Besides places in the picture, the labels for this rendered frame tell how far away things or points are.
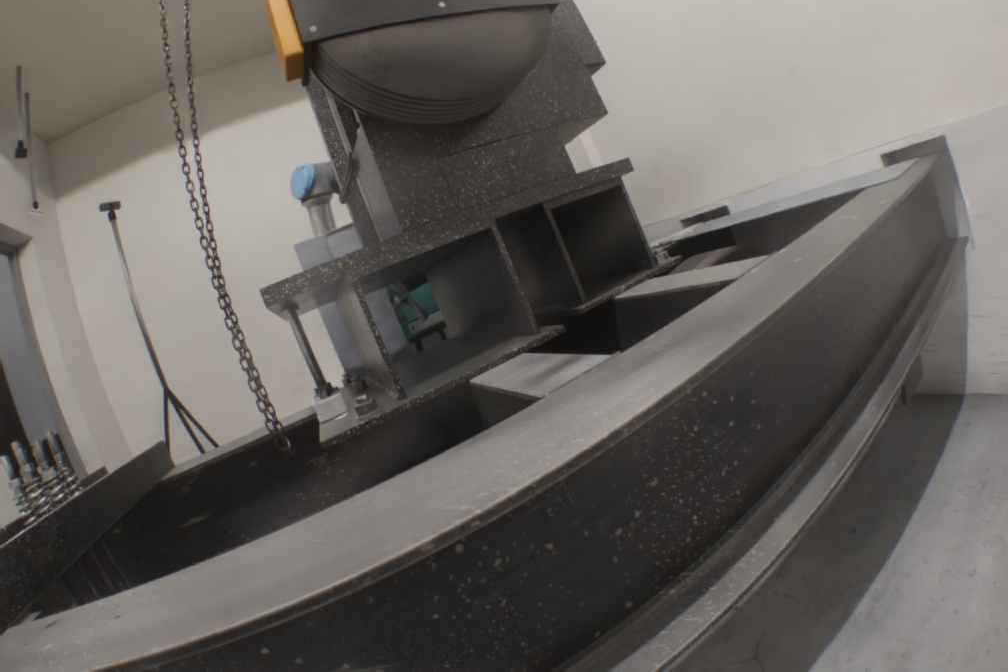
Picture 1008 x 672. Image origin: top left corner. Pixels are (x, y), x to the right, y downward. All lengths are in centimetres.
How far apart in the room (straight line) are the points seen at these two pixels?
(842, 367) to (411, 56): 77
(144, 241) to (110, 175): 57
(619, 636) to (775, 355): 35
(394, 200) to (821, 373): 68
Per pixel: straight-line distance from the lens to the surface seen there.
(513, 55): 80
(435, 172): 79
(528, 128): 89
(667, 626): 50
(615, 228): 103
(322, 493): 117
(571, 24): 110
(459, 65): 75
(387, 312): 129
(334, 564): 32
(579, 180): 90
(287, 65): 74
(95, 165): 370
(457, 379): 67
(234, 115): 349
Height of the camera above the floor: 79
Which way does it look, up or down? 3 degrees down
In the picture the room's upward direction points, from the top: 23 degrees counter-clockwise
